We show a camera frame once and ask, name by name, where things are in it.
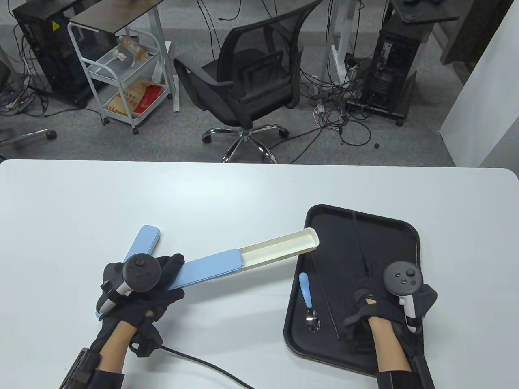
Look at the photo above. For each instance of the clear bottle orange liquid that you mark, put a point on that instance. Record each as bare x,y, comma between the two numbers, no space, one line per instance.
134,48

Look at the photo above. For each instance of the black plastic tray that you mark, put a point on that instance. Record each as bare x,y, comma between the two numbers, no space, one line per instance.
385,239

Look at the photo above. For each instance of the black computer tower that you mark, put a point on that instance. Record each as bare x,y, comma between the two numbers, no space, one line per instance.
52,60
389,69

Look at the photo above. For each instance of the person's right forearm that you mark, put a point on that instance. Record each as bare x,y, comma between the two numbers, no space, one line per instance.
389,348

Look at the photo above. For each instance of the red and orange bag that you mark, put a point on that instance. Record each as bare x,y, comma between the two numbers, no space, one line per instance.
138,97

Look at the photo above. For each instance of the dark desk top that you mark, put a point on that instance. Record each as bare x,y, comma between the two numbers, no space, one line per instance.
425,12

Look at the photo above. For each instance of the brown desk top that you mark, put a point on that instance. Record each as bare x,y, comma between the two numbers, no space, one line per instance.
113,14

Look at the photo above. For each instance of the dark brown cabinet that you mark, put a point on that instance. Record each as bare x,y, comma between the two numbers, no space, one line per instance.
470,32

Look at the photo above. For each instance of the black glove sensor box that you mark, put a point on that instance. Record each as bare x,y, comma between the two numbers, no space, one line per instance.
146,340

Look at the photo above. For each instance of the grey hand controller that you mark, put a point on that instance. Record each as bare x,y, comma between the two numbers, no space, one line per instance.
142,272
403,277

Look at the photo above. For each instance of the white rolling cart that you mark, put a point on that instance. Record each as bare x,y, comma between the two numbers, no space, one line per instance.
117,67

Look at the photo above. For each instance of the white power strip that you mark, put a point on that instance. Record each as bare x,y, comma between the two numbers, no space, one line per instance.
320,109

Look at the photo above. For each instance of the person's left forearm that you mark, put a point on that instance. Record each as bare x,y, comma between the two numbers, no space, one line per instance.
117,344

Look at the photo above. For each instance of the black mesh office chair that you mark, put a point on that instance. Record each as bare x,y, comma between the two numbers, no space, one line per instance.
219,101

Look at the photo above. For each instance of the person's left hand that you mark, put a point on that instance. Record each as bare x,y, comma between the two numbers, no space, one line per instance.
158,302

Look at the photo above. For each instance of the chrome chair leg with caster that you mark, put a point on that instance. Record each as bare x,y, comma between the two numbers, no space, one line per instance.
28,137

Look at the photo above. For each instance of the person's right hand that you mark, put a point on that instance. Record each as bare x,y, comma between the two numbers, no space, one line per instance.
385,306

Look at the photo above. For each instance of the white desk leg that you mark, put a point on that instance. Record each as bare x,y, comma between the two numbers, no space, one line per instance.
169,81
344,36

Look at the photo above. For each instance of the blue lunch box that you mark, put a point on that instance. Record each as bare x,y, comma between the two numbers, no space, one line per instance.
144,241
211,269

